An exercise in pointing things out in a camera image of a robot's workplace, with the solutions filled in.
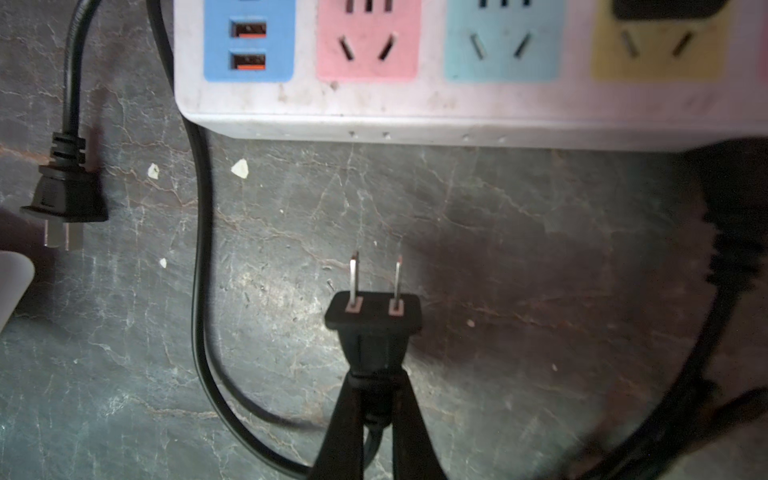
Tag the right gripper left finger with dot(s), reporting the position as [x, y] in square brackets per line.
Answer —
[341, 455]

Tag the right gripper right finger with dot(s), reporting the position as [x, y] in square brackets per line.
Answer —
[413, 453]

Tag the white hair dryer front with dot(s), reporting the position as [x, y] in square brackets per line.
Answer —
[17, 273]

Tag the white power strip coloured sockets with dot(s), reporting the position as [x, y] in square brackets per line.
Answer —
[597, 75]

